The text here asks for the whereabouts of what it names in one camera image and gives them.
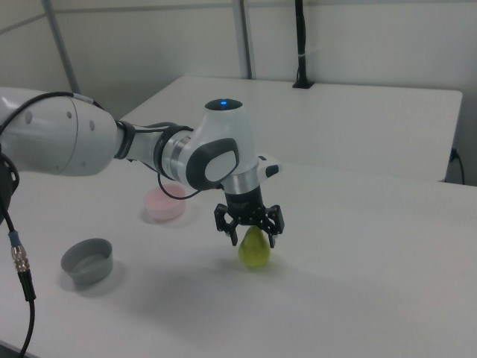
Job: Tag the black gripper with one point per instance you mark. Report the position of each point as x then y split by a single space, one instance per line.
244 205

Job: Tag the green pear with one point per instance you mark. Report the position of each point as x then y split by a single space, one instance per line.
255 253

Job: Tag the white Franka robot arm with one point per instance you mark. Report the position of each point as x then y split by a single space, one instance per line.
56 130

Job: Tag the pink plastic bowl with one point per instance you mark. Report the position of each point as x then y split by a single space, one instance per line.
164 210

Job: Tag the grey plastic bowl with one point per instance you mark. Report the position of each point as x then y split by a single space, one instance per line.
93 274

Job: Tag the white side table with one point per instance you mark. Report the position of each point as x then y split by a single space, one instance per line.
335 123

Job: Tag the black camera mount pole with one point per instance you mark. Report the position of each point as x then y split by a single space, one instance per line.
302 44

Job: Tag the grey aluminium frame post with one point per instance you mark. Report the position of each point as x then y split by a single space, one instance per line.
246 37
63 48

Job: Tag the grey aluminium frame rail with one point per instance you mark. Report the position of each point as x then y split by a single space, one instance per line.
149 8

